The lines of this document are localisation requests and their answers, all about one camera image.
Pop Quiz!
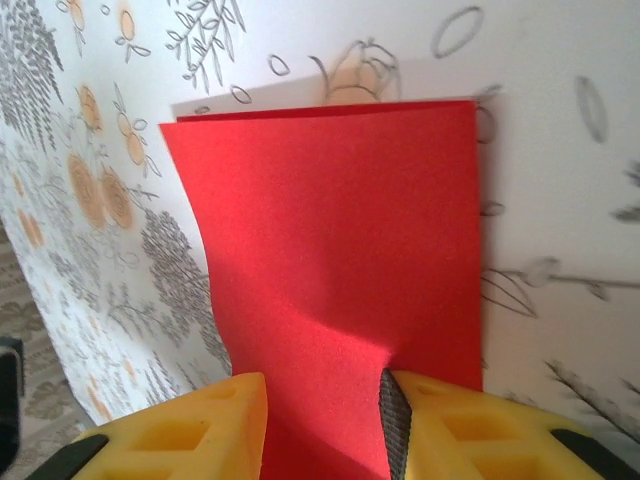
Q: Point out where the red square paper sheet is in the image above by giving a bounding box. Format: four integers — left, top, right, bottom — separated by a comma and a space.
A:
158, 99, 487, 480

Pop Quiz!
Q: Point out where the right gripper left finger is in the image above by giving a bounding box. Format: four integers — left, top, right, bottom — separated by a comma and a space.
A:
49, 372, 271, 480

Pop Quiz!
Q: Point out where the floral patterned table mat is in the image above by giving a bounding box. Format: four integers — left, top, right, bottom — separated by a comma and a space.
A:
0, 0, 640, 480

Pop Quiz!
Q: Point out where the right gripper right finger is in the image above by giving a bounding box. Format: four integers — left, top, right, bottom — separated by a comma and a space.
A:
378, 368, 640, 480

